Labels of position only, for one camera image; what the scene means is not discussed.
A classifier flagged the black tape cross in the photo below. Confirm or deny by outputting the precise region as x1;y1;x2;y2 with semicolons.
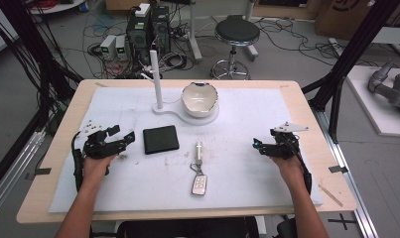
327;212;357;231

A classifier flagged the person's right hand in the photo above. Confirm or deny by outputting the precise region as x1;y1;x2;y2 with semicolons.
269;154;305;190

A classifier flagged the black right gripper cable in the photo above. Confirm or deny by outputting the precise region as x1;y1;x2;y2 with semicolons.
286;133;313;196

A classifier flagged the black computer tower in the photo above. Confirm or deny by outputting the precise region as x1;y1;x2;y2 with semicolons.
125;2;153;65

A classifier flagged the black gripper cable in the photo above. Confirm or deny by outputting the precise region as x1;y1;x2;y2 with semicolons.
70;130;85;193
286;133;313;196

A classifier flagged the grey power supply unit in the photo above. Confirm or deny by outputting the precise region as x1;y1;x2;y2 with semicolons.
114;34;128;60
99;34;118;61

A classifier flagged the white ceramic bowl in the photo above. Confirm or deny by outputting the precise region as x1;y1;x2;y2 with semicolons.
180;81;219;119

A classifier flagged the person's left hand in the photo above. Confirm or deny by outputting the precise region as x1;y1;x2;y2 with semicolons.
82;153;118;192

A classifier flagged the black round stool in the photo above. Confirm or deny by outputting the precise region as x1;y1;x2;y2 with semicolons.
209;14;262;81

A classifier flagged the thin wooden stick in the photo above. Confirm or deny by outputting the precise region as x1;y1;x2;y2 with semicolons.
318;183;344;208

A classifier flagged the black leather wallet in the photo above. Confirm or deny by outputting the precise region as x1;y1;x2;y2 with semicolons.
142;124;181;156

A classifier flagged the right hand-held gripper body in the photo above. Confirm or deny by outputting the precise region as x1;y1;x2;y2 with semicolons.
257;121;310;161

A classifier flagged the cardboard box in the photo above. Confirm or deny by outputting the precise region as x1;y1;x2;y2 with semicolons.
314;0;400;42

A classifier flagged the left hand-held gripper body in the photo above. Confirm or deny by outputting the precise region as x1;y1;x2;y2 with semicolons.
77;120;128;160

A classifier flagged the car key with keychain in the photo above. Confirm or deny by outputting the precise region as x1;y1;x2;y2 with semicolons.
189;141;208;197

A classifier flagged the white table mat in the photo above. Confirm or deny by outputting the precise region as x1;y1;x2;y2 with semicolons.
48;85;323;214

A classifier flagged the dark computer tower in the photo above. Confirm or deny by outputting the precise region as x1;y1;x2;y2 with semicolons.
150;4;172;57

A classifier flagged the white stand with post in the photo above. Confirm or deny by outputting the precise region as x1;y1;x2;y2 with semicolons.
140;49;221;127

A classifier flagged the white platform board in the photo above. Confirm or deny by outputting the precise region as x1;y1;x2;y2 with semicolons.
345;64;400;139

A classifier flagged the black tape strip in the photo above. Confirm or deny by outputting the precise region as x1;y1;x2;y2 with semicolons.
328;165;349;175
24;167;53;181

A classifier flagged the white metal stand leg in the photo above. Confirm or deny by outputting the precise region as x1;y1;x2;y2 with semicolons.
187;0;204;63

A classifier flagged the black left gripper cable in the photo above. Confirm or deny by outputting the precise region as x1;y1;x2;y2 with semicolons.
70;130;85;193

